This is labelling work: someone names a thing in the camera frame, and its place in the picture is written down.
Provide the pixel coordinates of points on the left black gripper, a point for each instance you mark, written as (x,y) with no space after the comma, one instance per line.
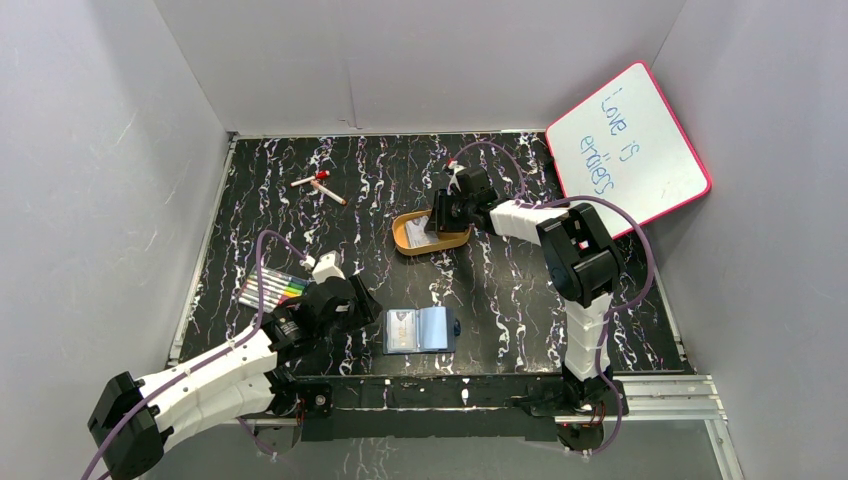
(361,303)

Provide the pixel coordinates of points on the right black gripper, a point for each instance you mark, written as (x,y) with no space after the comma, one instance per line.
(440,212)

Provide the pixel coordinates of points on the orange oval tray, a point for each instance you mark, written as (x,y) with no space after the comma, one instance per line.
(444,241)

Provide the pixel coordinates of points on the grey credit card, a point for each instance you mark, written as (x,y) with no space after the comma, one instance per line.
(401,330)
(417,235)

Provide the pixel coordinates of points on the navy blue card holder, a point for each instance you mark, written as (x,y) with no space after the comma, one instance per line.
(437,329)

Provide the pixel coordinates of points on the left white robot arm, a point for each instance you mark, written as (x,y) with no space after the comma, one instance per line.
(137,420)

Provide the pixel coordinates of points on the colourful marker pen set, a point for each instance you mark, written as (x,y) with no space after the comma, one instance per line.
(275,289)

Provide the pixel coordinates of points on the red capped marker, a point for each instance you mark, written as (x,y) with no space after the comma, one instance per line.
(319,175)

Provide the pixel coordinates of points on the white marker pen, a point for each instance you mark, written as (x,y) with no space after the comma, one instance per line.
(327,192)

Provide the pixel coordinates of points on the pink framed whiteboard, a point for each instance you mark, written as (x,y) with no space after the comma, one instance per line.
(625,144)

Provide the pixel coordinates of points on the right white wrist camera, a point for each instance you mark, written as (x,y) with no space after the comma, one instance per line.
(453,168)

